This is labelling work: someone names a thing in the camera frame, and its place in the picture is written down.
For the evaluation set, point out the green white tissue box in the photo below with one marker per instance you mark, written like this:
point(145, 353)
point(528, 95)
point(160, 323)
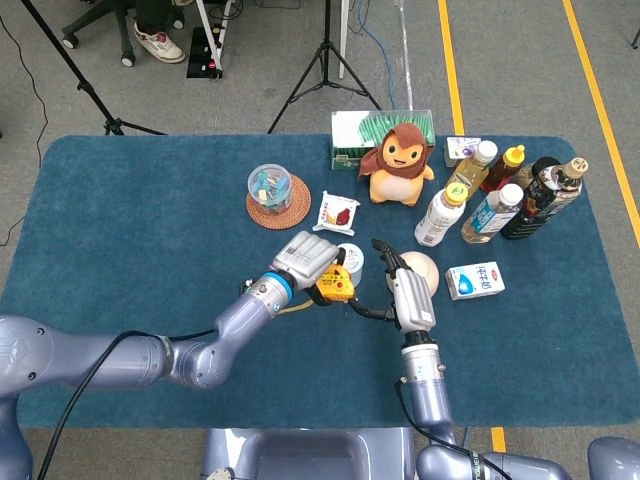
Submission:
point(350, 135)

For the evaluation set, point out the blue tablecloth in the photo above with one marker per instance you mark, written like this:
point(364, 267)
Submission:
point(150, 200)

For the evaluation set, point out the grey-blue robot torso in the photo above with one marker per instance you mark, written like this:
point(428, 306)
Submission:
point(310, 455)

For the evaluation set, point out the dark bottle black cap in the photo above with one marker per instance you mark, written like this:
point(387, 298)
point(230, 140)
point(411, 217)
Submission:
point(546, 165)

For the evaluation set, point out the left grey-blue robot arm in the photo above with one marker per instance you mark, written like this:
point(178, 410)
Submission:
point(125, 360)

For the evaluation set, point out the clear bottle blue label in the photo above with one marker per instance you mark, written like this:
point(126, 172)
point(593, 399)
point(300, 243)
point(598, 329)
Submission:
point(487, 217)

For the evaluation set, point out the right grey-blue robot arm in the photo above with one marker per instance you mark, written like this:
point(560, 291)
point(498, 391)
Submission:
point(425, 390)

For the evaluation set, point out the seated person dark trousers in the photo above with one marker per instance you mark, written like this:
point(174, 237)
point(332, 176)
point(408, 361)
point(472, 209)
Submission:
point(160, 45)

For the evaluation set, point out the black light stand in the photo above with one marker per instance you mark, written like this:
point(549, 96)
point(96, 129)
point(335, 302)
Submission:
point(90, 92)

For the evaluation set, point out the white slanted frame post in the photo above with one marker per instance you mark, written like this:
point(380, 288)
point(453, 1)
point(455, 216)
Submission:
point(207, 30)

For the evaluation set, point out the black power strip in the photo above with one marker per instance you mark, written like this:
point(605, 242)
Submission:
point(200, 55)

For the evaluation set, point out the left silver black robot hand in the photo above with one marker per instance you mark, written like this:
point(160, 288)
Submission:
point(305, 260)

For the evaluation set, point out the orange plush toy brown hood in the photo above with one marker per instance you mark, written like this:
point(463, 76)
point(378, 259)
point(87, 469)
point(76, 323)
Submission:
point(397, 185)

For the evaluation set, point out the amber bottle yellow cap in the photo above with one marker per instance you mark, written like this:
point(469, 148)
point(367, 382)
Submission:
point(500, 172)

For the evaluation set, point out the white upright post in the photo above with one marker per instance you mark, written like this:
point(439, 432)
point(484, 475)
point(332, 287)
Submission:
point(344, 40)

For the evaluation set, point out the white bottle yellow cap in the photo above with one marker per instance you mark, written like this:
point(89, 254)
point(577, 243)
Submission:
point(437, 220)

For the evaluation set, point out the white blue milk carton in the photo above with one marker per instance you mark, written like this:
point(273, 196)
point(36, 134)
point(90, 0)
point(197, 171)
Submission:
point(475, 281)

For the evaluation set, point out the round woven rattan coaster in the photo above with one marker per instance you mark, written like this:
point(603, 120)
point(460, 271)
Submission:
point(301, 205)

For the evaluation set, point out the white snack packet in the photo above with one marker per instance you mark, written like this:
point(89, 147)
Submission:
point(335, 212)

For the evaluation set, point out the clear jar of binder clips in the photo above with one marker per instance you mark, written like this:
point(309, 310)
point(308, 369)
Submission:
point(270, 185)

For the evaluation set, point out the pale yellow tea bottle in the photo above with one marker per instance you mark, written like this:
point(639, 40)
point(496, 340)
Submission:
point(470, 172)

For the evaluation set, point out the small white purple box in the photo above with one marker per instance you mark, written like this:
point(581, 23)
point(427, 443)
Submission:
point(457, 147)

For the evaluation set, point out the cream ceramic bowl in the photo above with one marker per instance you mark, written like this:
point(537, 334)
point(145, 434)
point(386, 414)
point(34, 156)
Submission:
point(426, 270)

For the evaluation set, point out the black tripod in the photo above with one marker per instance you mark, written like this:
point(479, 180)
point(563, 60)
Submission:
point(326, 50)

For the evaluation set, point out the light blue plastic cup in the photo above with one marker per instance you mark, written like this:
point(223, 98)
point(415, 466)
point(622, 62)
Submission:
point(356, 260)

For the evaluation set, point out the dark bottle beige cap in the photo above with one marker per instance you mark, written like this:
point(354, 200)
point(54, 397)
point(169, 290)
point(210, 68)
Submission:
point(535, 210)

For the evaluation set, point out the black office chair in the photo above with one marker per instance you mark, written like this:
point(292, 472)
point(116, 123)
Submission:
point(126, 45)

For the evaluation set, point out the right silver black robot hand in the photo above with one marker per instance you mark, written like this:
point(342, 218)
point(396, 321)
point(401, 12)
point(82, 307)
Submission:
point(412, 300)

